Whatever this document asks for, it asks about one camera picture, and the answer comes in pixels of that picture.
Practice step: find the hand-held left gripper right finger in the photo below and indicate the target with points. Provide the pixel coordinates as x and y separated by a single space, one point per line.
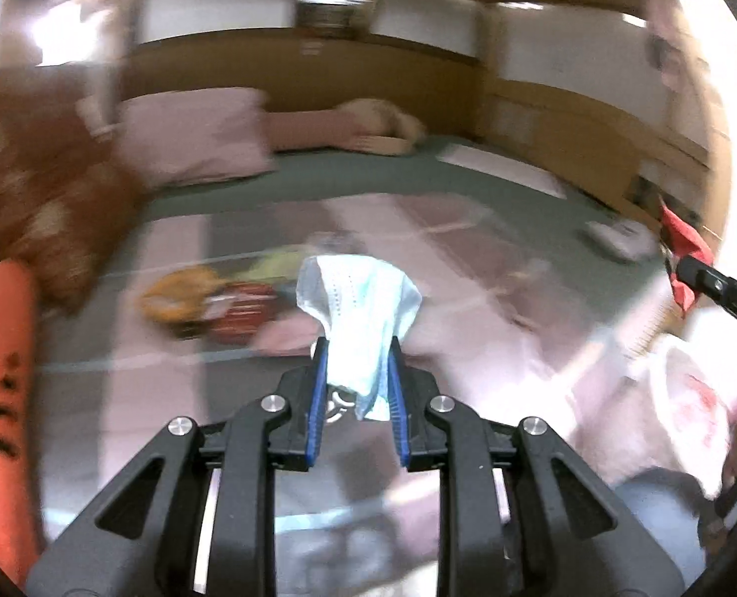
399 413

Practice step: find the pink and grey patchwork blanket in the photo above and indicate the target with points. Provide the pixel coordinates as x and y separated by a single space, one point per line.
455 261

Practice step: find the pink pillow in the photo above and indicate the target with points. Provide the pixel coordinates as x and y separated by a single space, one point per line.
194 137

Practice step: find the white rounded object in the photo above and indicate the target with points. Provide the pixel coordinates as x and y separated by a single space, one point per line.
620 239

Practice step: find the red cigarette box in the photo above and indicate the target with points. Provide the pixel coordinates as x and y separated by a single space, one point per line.
244 314

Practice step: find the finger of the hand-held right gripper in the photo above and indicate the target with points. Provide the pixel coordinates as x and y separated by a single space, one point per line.
716 289

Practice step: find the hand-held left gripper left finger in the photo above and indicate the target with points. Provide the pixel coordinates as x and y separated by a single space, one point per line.
315 410

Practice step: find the blue face mask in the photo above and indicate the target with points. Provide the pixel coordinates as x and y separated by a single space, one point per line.
356 311

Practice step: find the white flat board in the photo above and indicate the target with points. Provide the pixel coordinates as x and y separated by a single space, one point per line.
505 168

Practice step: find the green vegetable leaf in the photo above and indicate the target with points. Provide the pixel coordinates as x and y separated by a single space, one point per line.
272 264

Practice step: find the red cloth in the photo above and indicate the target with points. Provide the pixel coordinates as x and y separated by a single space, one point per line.
685 236

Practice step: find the brown floral cushion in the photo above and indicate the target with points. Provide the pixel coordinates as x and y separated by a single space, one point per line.
38 186

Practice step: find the green quilted bedspread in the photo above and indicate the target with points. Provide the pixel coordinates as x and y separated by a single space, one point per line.
343 174

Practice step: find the orange carrot plush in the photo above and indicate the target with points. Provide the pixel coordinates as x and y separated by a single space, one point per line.
1 385

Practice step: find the white plastic bag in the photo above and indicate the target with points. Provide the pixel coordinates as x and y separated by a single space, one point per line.
685 398

